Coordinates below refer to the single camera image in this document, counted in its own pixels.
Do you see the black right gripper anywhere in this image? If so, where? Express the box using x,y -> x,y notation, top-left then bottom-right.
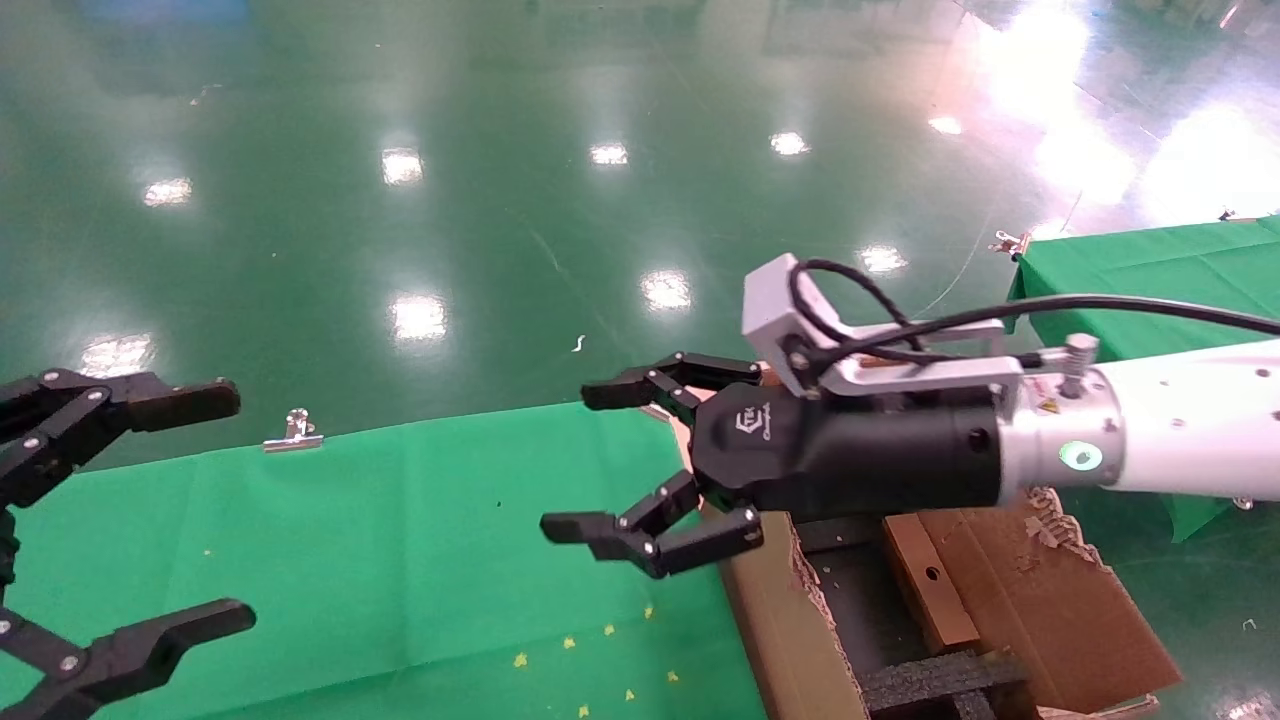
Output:
540,352 -> 1006,579

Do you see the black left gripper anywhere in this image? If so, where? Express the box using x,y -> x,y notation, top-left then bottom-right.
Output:
0,370 -> 258,720

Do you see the small brown cardboard box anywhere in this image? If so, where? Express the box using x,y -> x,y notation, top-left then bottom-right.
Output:
883,510 -> 983,656

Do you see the large open brown carton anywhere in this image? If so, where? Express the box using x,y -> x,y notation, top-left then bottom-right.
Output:
720,487 -> 1183,720

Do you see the large green table cloth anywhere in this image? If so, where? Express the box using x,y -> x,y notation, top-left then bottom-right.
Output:
0,398 -> 771,720

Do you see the black notched foam insert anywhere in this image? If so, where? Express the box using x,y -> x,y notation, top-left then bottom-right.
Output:
858,650 -> 1036,720

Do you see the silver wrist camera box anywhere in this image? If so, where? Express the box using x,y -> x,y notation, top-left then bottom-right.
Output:
742,253 -> 836,397

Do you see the silver camera mount bracket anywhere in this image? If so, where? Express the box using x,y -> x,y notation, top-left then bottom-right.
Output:
820,318 -> 1026,401

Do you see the black camera cable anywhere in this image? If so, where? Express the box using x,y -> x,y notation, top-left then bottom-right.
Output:
790,258 -> 1280,386

